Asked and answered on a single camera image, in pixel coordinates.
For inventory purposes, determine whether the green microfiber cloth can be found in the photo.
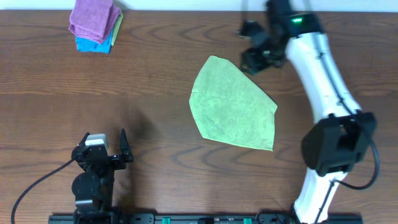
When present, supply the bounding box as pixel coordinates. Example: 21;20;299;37
189;55;277;151

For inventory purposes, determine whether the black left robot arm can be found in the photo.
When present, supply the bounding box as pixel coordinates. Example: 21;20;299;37
72;129;133;223

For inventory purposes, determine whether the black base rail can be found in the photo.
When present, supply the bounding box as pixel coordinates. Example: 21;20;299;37
48;212;364;224

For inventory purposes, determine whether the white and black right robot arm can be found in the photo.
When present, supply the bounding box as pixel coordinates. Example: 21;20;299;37
238;1;380;223

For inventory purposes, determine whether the folded yellow-green cloth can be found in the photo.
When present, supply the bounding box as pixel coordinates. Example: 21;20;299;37
111;11;123;46

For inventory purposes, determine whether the folded blue cloth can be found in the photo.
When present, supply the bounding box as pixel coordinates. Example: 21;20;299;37
75;30;113;54

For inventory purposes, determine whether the folded purple cloth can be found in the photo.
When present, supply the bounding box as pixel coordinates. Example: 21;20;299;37
69;0;121;44

